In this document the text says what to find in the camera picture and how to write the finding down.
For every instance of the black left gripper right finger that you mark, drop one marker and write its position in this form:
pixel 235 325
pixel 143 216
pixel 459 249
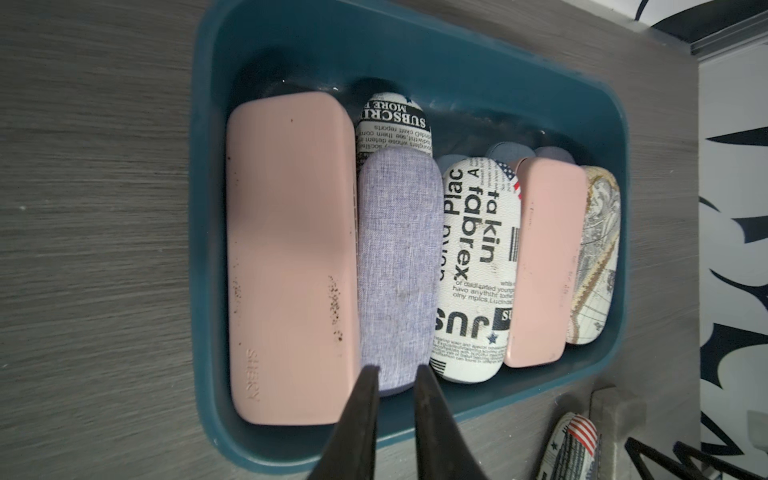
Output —
pixel 441 451

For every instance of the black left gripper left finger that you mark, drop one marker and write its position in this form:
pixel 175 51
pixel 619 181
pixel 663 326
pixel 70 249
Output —
pixel 351 450

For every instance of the text print glasses case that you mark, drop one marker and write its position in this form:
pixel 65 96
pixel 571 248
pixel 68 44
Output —
pixel 482 220

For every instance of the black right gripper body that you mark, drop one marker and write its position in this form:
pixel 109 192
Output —
pixel 684 467

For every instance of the aluminium frame corner post right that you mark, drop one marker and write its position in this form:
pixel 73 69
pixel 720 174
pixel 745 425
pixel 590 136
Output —
pixel 744 34

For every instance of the newspaper flag print glasses case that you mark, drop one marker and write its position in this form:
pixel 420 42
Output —
pixel 390 119

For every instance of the map print glasses case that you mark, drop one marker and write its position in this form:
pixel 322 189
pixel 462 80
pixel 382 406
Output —
pixel 597 264

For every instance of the pink glasses case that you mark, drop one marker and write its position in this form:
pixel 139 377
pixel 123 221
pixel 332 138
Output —
pixel 554 198
pixel 294 346

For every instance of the light blue fabric glasses case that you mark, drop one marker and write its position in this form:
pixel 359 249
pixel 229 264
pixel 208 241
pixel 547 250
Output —
pixel 445 162

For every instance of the grey felt flat glasses case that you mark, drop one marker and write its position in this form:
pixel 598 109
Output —
pixel 617 414

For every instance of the blue denim glasses case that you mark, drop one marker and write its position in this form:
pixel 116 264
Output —
pixel 509 153

